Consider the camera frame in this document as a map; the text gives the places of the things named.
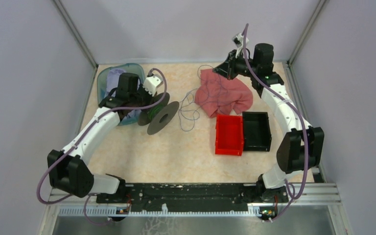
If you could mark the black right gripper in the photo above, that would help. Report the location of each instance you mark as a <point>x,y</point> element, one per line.
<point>227,69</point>

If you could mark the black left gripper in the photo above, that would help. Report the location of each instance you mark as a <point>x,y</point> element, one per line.
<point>151,98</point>

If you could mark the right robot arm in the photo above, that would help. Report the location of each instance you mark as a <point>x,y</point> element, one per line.
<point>302,143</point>

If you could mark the black cable spool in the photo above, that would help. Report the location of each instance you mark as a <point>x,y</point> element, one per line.
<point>159,116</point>

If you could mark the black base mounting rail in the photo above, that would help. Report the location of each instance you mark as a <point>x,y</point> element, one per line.
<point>218,197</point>

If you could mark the pink cloth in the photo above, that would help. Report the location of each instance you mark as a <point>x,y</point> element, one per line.
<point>218,95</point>

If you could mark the black plastic bin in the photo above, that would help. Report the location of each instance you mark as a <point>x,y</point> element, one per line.
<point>256,131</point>

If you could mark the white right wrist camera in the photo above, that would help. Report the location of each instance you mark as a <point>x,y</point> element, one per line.
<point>240,41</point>

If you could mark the teal plastic tray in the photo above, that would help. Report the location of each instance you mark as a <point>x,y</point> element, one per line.
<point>103,81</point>

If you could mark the lavender cloth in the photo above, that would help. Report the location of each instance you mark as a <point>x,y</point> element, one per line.
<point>111,83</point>

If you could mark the red plastic bin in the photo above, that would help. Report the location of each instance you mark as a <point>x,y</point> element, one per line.
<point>229,139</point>

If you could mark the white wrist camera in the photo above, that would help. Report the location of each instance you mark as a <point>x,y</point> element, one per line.
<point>240,41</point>
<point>151,84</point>

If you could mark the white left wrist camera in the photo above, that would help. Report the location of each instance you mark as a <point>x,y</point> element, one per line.
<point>151,84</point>

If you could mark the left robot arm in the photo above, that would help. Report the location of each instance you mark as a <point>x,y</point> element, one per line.
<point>68,168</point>

